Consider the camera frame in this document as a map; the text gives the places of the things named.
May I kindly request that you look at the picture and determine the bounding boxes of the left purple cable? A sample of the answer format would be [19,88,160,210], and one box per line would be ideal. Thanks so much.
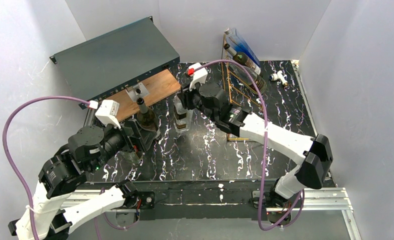
[2,96,142,240]

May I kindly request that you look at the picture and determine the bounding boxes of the clear tall glass bottle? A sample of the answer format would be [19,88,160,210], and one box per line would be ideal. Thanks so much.
[225,56,266,94]

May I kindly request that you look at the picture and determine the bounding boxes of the blue glass bottle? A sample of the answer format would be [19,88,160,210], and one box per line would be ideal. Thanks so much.
[224,27,260,67]

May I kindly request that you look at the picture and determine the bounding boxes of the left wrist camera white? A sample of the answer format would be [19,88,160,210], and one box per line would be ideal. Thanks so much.
[95,99,121,129]

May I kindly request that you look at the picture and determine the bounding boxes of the metal bracket with knob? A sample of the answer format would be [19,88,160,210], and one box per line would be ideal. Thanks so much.
[126,82,150,103]

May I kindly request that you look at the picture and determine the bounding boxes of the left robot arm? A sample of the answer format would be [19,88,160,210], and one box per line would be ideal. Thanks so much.
[8,119,160,240]

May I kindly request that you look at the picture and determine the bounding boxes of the dark brown wine bottle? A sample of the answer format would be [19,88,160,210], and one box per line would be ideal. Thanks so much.
[223,43,261,75]

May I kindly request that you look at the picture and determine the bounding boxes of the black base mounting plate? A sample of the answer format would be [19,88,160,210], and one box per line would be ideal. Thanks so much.
[133,179,260,221]

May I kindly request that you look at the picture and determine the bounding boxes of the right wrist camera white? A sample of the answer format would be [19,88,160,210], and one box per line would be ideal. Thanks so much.
[186,62,208,91]

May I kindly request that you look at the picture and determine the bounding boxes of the grey rack server box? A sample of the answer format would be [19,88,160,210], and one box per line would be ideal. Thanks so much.
[49,17,180,101]

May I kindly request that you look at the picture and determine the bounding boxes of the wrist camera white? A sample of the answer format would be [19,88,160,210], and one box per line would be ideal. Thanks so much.
[186,62,208,91]
[95,99,121,129]

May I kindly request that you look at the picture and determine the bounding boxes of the wooden board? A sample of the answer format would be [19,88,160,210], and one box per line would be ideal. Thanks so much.
[108,69,181,122]

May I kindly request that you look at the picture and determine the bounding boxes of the white pipe fitting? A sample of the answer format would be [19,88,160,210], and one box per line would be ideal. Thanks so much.
[269,70,289,88]

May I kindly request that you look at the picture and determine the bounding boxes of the clear round glass bottle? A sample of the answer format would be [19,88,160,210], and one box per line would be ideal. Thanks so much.
[120,151,144,165]

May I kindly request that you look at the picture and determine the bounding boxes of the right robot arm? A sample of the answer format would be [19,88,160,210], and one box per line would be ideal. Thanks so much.
[177,83,333,206]

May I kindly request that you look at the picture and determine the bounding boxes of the gold wire wine rack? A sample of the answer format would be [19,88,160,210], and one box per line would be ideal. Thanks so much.
[221,33,271,143]

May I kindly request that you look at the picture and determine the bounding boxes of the aluminium frame rail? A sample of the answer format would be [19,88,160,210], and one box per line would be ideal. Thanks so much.
[60,185,362,240]

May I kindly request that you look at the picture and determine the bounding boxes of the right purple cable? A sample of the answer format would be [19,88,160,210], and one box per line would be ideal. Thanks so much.
[193,59,306,232]

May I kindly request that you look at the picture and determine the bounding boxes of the purple cable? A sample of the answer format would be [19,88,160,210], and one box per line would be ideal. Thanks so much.
[193,59,306,232]
[2,96,142,240]

